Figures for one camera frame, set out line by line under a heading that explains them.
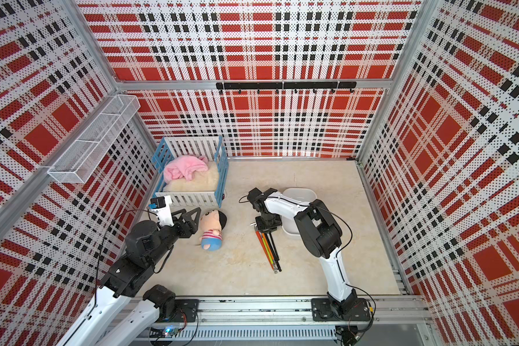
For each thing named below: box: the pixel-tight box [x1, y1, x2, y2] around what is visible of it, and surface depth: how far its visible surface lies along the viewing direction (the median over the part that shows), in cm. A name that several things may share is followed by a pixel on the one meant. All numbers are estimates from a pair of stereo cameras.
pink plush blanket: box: [162, 154, 209, 184], surface depth 100 cm
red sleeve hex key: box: [255, 230, 275, 271], surface depth 88 cm
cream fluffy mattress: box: [162, 160, 220, 193], surface depth 101 cm
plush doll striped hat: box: [198, 209, 228, 252], surface depth 86 cm
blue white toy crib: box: [151, 135, 230, 209], surface depth 103 cm
